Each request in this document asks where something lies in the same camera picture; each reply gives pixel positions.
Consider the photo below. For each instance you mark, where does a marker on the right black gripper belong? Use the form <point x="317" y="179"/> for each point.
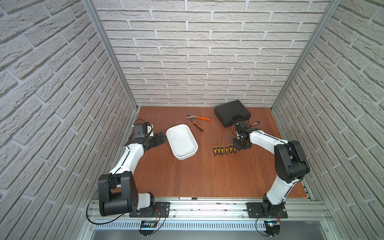
<point x="236" y="145"/>

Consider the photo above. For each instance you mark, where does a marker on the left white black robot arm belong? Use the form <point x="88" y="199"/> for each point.
<point x="117" y="190"/>

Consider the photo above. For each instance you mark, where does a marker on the right small circuit board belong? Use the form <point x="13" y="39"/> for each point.
<point x="272" y="228"/>

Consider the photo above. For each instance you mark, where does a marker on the black plastic tool case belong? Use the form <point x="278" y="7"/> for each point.
<point x="231" y="112"/>

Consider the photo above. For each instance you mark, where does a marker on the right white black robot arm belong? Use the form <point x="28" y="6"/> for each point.
<point x="290" y="163"/>

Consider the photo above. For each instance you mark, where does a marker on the left small circuit board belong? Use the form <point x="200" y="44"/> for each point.
<point x="148" y="228"/>

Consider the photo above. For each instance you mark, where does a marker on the small circuit board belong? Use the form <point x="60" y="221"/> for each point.
<point x="148" y="228"/>
<point x="272" y="228"/>

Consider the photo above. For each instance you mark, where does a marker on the white plastic storage box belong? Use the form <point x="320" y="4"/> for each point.
<point x="182" y="142"/>

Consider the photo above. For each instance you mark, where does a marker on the red handled ratchet wrench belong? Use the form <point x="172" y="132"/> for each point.
<point x="254" y="124"/>

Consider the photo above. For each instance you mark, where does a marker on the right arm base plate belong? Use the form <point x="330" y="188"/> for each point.
<point x="255" y="210"/>

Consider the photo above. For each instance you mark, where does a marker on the aluminium front rail frame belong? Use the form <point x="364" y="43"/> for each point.
<point x="215" y="219"/>

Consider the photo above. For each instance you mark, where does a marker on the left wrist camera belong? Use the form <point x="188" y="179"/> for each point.
<point x="149" y="127"/>

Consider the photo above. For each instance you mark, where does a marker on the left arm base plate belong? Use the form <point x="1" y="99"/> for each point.
<point x="160" y="209"/>

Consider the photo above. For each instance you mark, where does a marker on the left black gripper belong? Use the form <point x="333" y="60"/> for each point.
<point x="159" y="139"/>

